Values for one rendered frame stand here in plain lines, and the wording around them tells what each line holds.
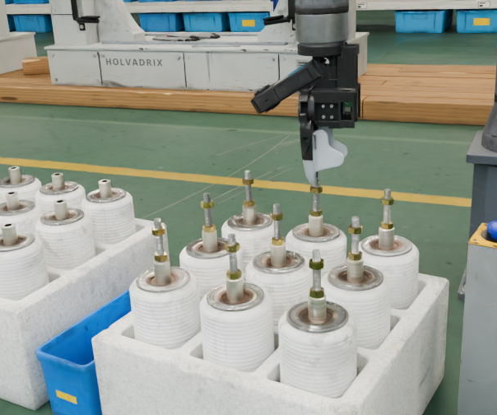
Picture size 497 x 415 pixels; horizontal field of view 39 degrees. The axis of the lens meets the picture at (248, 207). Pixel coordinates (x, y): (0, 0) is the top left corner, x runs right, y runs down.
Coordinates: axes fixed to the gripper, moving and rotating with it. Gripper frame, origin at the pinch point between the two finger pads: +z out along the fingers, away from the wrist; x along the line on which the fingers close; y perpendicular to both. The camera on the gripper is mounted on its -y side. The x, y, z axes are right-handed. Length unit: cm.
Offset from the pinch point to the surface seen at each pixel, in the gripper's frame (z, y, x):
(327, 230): 9.1, 2.5, 0.8
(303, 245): 9.6, -0.5, -4.4
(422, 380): 27.7, 18.0, -9.9
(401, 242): 9.1, 14.0, -2.2
